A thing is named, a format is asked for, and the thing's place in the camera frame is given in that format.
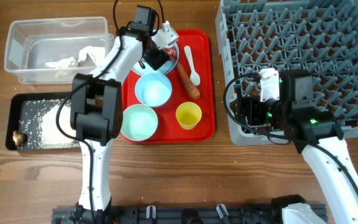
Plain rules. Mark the brown food scrap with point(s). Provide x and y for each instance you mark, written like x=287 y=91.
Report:
x=19 y=138

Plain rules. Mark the mint green bowl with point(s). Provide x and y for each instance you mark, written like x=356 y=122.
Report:
x=139 y=122

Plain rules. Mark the red snack wrapper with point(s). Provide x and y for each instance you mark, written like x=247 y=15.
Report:
x=172 y=52

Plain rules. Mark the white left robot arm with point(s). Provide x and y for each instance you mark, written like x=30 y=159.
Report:
x=96 y=106

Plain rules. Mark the light blue plate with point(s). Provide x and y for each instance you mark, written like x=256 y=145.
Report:
x=166 y=68

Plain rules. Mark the yellow plastic cup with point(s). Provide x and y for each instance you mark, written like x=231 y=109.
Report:
x=188 y=115

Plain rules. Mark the red plastic tray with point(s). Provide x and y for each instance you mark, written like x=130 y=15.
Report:
x=168 y=129

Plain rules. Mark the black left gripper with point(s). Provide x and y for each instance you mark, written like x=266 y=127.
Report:
x=159 y=58

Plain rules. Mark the black food waste tray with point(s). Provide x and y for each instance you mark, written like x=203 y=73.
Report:
x=15 y=109

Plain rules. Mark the light blue bowl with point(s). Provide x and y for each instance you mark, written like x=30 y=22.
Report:
x=153 y=89

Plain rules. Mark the clear plastic bin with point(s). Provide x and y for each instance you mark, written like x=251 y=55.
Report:
x=31 y=43

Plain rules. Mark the grey dishwasher rack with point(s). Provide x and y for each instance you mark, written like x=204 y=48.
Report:
x=318 y=36

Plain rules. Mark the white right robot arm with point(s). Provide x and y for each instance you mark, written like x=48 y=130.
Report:
x=288 y=103

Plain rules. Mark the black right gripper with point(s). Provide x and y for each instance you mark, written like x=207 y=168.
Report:
x=253 y=103

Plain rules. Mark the white plastic spoon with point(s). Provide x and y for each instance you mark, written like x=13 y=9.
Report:
x=194 y=76

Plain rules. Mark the white napkin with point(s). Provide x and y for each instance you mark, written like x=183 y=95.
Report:
x=88 y=56

